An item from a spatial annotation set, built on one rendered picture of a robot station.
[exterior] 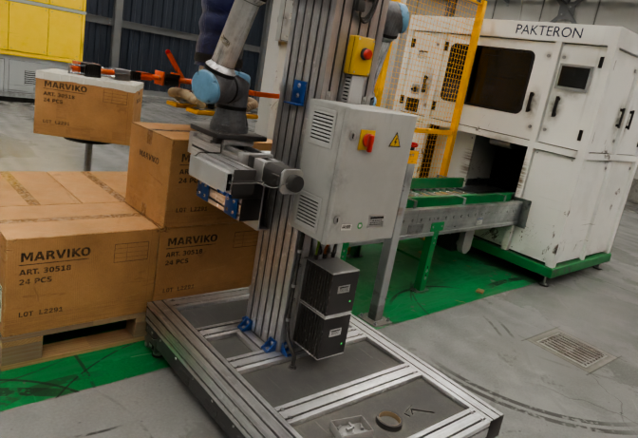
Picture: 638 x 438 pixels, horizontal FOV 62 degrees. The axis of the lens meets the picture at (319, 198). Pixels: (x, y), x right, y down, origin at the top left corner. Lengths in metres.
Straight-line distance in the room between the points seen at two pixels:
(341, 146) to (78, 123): 2.42
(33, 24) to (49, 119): 5.99
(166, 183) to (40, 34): 7.59
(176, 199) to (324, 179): 0.84
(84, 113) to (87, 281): 1.66
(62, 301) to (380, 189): 1.35
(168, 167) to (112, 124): 1.48
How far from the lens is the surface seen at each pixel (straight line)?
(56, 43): 9.90
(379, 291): 3.07
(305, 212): 1.88
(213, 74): 1.96
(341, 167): 1.75
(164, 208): 2.41
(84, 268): 2.38
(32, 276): 2.34
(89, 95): 3.81
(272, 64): 4.04
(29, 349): 2.48
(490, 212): 4.13
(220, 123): 2.09
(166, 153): 2.39
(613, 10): 11.56
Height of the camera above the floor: 1.33
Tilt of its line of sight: 14 degrees down
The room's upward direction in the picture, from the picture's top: 10 degrees clockwise
